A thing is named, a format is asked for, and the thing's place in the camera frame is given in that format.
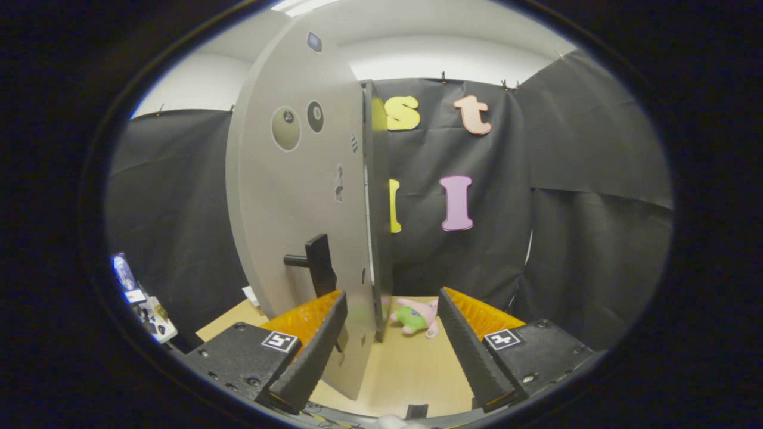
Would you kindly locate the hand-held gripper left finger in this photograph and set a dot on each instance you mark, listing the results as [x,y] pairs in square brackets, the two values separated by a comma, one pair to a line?
[310,357]

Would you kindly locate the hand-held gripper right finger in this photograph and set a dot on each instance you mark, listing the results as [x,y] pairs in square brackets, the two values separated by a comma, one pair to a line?
[471,351]

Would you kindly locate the light grey shoe cabinet door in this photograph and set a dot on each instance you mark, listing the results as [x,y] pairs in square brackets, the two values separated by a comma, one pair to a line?
[286,196]

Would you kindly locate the grey shoe cabinet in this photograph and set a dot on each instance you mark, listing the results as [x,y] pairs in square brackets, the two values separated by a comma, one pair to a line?
[378,208]

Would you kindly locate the pink and green plush toy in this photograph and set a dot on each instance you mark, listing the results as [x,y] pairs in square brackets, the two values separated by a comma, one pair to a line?
[417,316]

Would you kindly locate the small black block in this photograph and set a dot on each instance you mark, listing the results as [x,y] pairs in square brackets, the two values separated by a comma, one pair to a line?
[416,411]

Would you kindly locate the white tray of small items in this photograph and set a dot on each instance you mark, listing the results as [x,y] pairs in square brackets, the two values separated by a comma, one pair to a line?
[158,319]

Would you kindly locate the black backdrop cloth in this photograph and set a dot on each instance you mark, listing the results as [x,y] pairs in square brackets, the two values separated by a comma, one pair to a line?
[566,196]

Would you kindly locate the blue round object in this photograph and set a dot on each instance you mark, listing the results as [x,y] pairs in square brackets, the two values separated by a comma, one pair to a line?
[124,273]

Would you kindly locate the long ceiling light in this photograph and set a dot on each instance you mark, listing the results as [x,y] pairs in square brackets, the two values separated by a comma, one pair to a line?
[304,6]

